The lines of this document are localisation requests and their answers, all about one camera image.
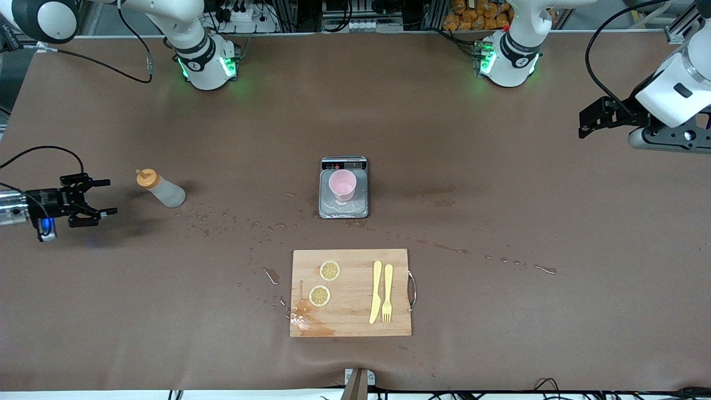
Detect orange toy food pile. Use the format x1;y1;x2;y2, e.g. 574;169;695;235
443;0;514;32

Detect yellow plastic fork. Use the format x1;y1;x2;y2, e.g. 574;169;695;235
382;264;394;323

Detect grey digital kitchen scale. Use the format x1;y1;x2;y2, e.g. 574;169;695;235
319;156;369;219

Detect brown table cover mat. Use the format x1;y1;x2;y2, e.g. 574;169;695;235
0;32;711;392

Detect aluminium profile post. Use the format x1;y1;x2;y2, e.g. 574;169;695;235
665;6;698;44

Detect wooden cutting board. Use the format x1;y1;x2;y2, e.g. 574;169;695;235
289;248;417;338

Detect white power strip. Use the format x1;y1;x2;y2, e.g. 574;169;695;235
214;0;278;34

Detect black cable loop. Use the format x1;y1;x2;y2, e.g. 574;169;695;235
533;378;562;400

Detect pink plastic cup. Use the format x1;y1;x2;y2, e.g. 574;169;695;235
328;169;357;202

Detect metal camera stand bracket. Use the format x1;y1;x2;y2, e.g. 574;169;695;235
344;368;376;400

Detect yellow plastic knife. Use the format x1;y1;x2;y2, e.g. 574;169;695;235
369;260;383;325

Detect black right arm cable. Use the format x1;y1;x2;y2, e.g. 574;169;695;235
0;3;153;220

